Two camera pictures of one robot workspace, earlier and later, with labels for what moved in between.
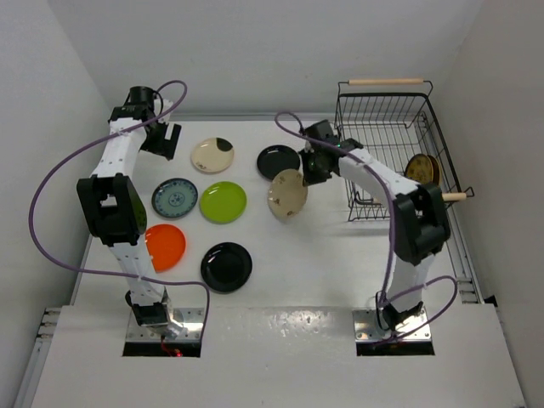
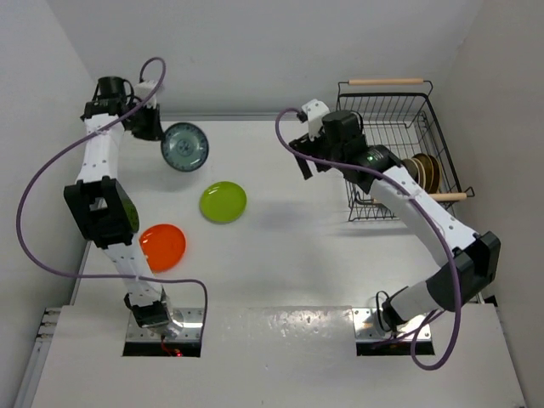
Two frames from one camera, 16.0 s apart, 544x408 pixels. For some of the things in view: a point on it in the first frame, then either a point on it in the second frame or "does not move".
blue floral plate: x=174 y=197 -> x=184 y=147
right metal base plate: x=366 y=327 does not move
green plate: x=223 y=201 does not move
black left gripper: x=162 y=146 -> x=155 y=131
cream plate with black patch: x=212 y=155 -> x=429 y=170
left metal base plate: x=190 y=318 does not move
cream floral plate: x=286 y=195 -> x=412 y=167
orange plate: x=167 y=245 does not move
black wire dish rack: x=390 y=121 does not move
